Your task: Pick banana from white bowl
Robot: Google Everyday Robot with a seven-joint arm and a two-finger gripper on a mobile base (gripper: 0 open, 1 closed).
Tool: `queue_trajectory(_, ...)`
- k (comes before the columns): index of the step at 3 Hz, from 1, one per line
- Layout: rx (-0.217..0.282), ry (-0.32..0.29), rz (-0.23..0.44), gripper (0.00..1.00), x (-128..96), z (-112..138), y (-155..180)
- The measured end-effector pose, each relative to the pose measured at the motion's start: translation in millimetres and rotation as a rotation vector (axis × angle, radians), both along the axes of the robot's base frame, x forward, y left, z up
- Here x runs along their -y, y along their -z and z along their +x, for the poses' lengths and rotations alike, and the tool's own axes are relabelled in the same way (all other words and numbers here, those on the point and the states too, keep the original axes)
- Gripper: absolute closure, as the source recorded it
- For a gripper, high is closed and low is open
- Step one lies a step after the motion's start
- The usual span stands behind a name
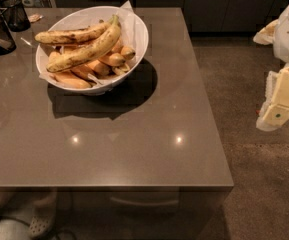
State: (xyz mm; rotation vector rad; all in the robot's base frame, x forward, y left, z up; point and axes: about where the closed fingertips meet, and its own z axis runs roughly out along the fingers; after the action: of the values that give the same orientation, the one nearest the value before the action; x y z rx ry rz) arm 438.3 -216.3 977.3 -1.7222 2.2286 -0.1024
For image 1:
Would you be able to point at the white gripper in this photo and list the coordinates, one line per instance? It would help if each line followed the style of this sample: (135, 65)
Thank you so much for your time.
(275, 110)

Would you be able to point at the small orange banana front left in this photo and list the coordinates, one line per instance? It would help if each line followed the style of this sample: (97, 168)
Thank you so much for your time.
(69, 80)

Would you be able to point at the small orange banana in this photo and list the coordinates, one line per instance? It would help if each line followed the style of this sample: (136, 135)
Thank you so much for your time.
(69, 80)
(99, 68)
(114, 59)

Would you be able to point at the large spotted front banana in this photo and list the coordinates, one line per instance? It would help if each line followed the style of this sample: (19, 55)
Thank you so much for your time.
(98, 48)

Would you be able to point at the small orange banana right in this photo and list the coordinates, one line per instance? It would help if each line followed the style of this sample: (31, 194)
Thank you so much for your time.
(114, 59)

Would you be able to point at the small orange banana centre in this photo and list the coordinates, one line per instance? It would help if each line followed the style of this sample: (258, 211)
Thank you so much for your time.
(99, 68)

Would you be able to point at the small wrapper on table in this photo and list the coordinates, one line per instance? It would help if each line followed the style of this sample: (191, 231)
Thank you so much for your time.
(35, 17)

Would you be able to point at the large spotted back banana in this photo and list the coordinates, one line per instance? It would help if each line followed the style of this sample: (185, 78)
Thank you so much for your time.
(78, 36)

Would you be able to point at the black mesh pen cup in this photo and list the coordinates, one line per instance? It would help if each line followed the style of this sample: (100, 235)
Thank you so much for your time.
(15, 15)

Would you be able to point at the large spotted banana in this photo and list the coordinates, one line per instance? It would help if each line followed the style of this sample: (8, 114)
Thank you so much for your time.
(98, 48)
(78, 36)

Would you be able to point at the white paper bowl liner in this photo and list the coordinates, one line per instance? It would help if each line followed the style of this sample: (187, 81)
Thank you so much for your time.
(130, 20)

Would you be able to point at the dark cabinet drawer handle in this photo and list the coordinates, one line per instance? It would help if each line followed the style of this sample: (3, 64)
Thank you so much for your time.
(145, 203)

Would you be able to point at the white perforated clog shoe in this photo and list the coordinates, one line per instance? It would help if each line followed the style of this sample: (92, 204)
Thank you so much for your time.
(44, 213)

